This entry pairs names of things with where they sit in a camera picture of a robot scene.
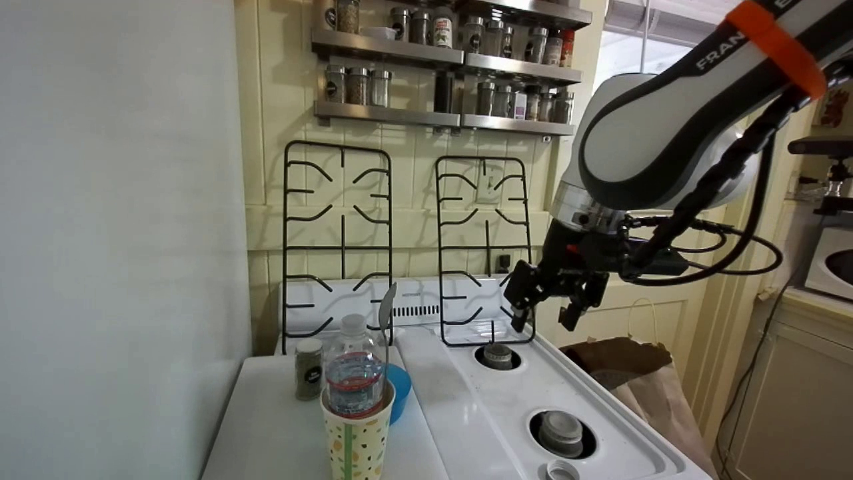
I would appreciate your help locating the glass spice jar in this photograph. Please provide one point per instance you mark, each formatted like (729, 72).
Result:
(356, 86)
(420, 24)
(493, 32)
(544, 104)
(568, 48)
(487, 95)
(521, 103)
(552, 46)
(505, 98)
(443, 24)
(473, 32)
(561, 104)
(400, 23)
(381, 86)
(535, 43)
(335, 83)

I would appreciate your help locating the round metal stove burner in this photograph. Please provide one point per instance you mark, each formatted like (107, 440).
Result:
(499, 355)
(563, 434)

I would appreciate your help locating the cream kitchen cabinet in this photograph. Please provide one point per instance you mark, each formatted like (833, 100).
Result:
(791, 391)

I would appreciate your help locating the metal mug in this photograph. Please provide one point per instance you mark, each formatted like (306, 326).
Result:
(341, 14)

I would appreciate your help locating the brown paper bag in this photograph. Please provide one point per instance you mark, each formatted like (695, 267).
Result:
(661, 404)

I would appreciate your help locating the white gas stove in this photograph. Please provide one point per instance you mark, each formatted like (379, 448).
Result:
(481, 410)

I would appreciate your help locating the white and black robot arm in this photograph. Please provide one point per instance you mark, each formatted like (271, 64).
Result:
(657, 135)

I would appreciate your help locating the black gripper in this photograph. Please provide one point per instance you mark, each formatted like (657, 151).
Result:
(577, 256)

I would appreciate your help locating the speckled paper cup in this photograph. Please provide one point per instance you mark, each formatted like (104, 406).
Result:
(356, 444)

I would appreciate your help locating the dark coffee machine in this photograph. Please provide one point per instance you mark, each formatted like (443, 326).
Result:
(831, 176)

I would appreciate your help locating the black stove grate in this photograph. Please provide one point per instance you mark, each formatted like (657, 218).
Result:
(487, 251)
(339, 251)

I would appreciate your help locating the silver metal spoon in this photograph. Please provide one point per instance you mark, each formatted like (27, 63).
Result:
(388, 311)

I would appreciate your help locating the steel wall shelf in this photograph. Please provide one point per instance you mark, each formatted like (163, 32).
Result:
(389, 46)
(389, 115)

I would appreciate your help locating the clear plastic water bottle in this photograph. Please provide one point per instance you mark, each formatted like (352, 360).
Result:
(352, 374)

